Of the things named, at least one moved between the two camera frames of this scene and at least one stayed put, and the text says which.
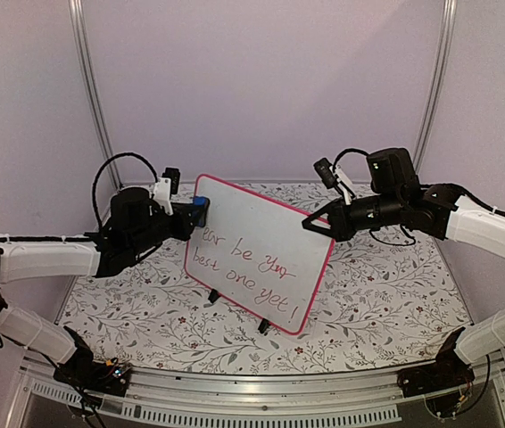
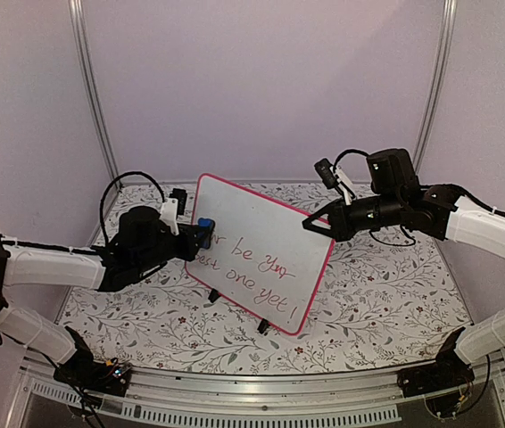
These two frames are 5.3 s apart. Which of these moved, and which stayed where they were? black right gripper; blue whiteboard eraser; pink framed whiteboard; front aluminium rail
Moved: blue whiteboard eraser
Stayed: front aluminium rail; black right gripper; pink framed whiteboard
